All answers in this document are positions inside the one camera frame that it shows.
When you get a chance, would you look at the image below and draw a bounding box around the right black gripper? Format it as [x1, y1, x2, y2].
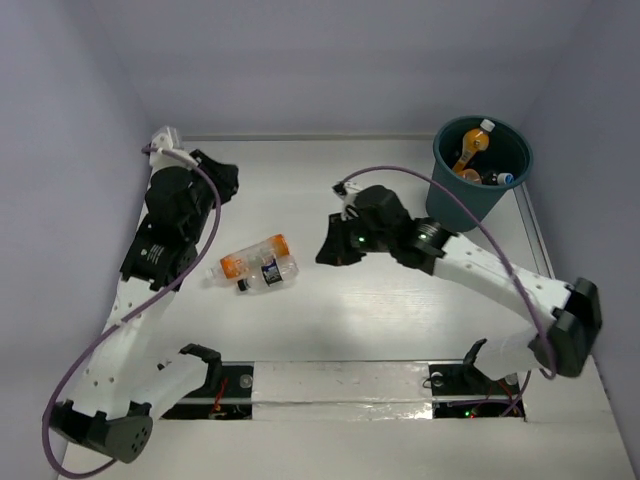
[316, 209, 395, 263]

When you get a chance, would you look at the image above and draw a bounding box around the small clear dark-label bottle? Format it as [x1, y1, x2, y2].
[237, 255, 299, 292]

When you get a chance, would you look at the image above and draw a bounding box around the clear orange-label bottle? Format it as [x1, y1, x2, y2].
[204, 234, 290, 286]

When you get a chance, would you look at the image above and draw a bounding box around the small orange juice bottle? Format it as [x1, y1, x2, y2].
[459, 169, 482, 184]

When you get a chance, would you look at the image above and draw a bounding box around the crushed clear plastic bottle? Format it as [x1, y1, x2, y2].
[481, 170, 515, 186]

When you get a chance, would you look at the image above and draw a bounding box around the tall orange blue-label bottle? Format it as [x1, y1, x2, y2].
[452, 119, 495, 174]

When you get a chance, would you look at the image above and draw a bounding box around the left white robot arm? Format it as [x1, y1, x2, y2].
[42, 146, 239, 464]

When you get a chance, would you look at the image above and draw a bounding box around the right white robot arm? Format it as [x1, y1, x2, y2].
[316, 182, 602, 392]

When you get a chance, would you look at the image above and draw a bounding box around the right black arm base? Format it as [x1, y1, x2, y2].
[422, 339, 526, 420]

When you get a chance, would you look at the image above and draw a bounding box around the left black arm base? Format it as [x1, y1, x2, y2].
[162, 362, 254, 420]

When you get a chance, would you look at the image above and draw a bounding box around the dark teal plastic bin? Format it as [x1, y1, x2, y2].
[426, 116, 534, 232]

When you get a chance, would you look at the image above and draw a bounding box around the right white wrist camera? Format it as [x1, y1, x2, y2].
[332, 181, 362, 221]

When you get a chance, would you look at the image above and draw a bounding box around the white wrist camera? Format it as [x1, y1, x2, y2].
[142, 126, 185, 172]
[332, 181, 362, 221]

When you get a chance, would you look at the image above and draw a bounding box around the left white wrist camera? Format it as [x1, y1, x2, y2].
[142, 126, 185, 172]

